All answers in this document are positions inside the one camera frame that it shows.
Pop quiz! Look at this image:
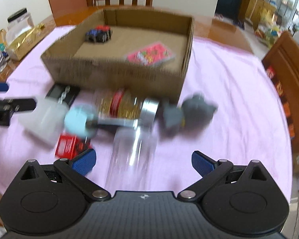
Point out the translucent white plastic box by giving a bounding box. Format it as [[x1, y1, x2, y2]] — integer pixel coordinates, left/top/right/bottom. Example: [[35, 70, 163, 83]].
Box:
[[18, 97, 70, 147]]

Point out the clear plastic jar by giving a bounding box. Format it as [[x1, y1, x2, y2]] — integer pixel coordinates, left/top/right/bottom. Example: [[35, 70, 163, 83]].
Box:
[[105, 127, 157, 195]]

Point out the blue toy train car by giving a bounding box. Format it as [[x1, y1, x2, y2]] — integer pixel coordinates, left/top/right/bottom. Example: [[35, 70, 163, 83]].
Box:
[[85, 25, 112, 43]]

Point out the clear refill case with label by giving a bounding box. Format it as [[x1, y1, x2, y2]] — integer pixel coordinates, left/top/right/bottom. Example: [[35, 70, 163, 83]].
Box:
[[125, 42, 175, 67]]

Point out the red toy train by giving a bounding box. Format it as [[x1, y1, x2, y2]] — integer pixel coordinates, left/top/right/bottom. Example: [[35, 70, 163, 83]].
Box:
[[55, 133, 92, 160]]

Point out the gold tissue pack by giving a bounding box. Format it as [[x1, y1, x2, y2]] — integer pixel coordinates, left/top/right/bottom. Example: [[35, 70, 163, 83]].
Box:
[[0, 23, 47, 61]]

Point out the mint green earbud case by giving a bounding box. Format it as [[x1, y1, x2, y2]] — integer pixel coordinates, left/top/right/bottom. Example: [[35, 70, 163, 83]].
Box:
[[64, 104, 98, 139]]

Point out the black digital pocket scale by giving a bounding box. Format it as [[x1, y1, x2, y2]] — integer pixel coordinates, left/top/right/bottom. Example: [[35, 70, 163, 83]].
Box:
[[46, 83, 81, 107]]

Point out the grey cat figurine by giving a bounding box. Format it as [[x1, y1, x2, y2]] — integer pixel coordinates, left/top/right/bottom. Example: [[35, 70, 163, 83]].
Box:
[[158, 93, 218, 141]]

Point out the pink tablecloth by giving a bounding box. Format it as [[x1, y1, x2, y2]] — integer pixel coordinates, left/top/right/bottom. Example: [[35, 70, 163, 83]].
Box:
[[0, 26, 293, 201]]

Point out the black lid plastic jar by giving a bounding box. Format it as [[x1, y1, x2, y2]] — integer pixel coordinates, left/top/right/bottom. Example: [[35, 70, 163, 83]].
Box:
[[6, 8, 34, 43]]

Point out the bottle of yellow capsules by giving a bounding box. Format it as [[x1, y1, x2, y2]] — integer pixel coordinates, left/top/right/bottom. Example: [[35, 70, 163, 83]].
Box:
[[93, 88, 159, 127]]

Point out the wooden chair at right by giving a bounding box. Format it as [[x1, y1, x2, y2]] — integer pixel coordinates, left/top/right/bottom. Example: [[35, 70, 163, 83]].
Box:
[[262, 31, 299, 154]]

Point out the cardboard box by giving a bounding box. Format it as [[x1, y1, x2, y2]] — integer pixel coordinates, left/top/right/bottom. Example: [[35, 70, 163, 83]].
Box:
[[41, 6, 194, 103]]

